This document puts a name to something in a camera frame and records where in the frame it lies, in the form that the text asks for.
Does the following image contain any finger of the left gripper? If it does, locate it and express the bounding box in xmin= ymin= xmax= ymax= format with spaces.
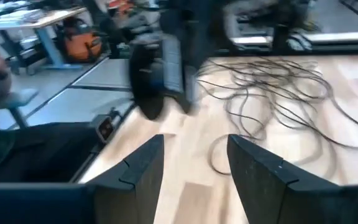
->
xmin=128 ymin=42 xmax=166 ymax=121
xmin=162 ymin=32 xmax=200 ymax=115

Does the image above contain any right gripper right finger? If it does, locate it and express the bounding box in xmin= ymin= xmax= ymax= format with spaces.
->
xmin=227 ymin=134 xmax=358 ymax=224

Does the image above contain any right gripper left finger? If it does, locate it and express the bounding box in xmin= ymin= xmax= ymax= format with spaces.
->
xmin=87 ymin=134 xmax=165 ymax=224

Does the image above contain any long black cord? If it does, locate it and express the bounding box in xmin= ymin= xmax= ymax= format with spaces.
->
xmin=196 ymin=57 xmax=358 ymax=177

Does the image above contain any small grey box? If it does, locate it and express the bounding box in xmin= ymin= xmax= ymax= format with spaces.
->
xmin=90 ymin=113 xmax=121 ymax=144

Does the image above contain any orange and black bag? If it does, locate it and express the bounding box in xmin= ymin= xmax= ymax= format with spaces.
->
xmin=56 ymin=17 xmax=104 ymax=63

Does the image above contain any grey chair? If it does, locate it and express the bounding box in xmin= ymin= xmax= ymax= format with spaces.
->
xmin=0 ymin=88 xmax=40 ymax=129

